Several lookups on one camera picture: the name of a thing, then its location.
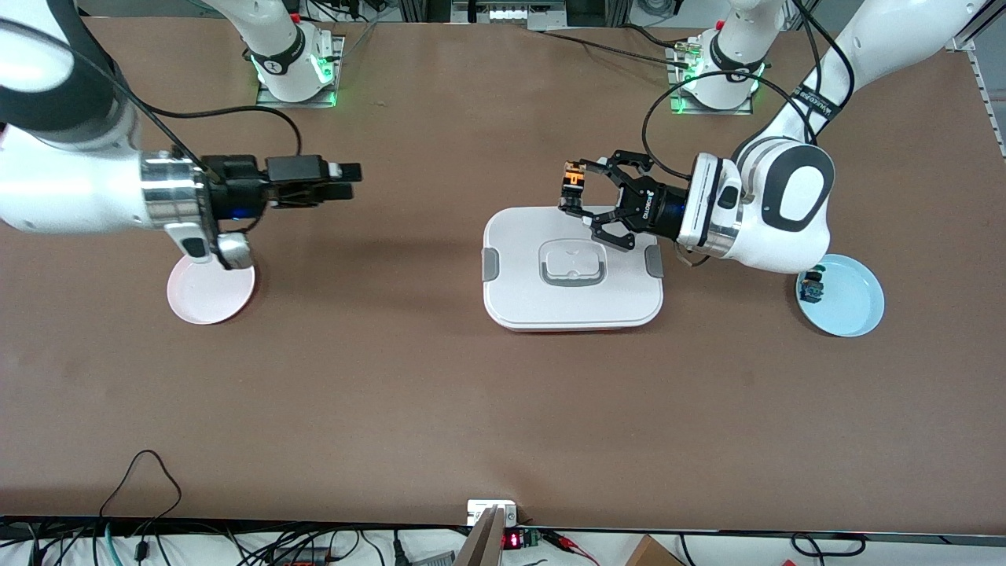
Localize pink round plate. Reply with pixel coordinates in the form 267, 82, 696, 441
167, 255, 257, 325

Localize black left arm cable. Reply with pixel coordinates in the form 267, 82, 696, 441
641, 0, 856, 183

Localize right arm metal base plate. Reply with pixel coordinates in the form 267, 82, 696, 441
255, 35, 347, 109

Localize white socket plate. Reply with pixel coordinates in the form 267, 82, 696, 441
467, 500, 520, 526

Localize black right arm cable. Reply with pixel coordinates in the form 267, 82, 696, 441
0, 16, 304, 180

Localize red clip wires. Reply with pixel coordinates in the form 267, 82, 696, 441
542, 530, 600, 566

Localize aluminium profile post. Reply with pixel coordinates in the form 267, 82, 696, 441
454, 507, 508, 566

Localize aluminium frame with label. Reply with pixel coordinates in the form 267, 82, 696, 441
450, 0, 631, 32

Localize black looped thin cable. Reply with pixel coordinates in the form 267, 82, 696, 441
98, 450, 183, 543

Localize light blue round plate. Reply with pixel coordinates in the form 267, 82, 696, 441
796, 253, 886, 338

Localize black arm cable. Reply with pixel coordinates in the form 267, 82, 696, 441
0, 16, 304, 180
641, 0, 856, 183

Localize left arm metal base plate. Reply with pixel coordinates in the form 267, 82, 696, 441
668, 43, 755, 116

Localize orange push-button switch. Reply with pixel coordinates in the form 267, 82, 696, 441
559, 160, 589, 215

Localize brown cardboard box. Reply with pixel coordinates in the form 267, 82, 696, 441
625, 535, 686, 566

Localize black coiled cable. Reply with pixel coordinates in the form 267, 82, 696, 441
789, 532, 867, 558

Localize black base supply cable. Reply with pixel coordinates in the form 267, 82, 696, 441
541, 28, 692, 70

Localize white lidded lunch box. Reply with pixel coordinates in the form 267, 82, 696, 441
482, 206, 665, 333

